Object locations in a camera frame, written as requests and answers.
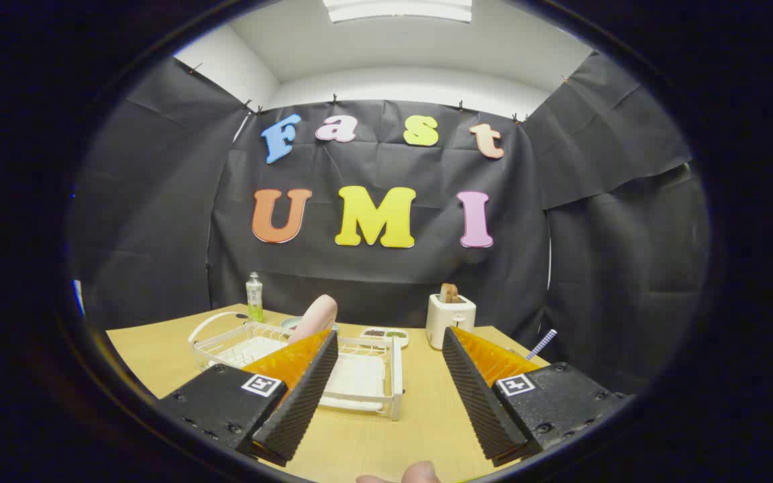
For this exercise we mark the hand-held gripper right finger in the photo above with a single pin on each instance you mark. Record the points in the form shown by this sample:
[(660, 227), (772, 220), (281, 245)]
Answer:
[(477, 396)]

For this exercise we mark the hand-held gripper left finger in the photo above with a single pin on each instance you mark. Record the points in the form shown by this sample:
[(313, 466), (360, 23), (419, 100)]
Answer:
[(306, 396)]

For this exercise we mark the pink plate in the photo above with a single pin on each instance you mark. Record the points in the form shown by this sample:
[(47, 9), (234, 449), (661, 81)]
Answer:
[(316, 315)]

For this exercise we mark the light green plate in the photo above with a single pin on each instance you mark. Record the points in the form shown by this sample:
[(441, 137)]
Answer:
[(289, 323)]

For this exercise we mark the white divided dish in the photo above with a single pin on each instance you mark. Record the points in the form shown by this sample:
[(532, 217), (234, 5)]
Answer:
[(402, 341)]

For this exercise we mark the white drip tray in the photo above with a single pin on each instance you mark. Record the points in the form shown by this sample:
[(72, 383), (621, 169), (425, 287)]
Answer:
[(359, 379)]

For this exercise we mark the white toaster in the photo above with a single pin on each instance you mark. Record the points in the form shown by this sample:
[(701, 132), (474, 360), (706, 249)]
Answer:
[(450, 320)]

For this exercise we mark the green drink bottle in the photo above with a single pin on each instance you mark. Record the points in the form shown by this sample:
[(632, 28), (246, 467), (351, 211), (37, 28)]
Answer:
[(254, 295)]

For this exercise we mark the black backdrop cloth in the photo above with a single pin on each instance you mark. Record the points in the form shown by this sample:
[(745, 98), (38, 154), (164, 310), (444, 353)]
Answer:
[(386, 282)]

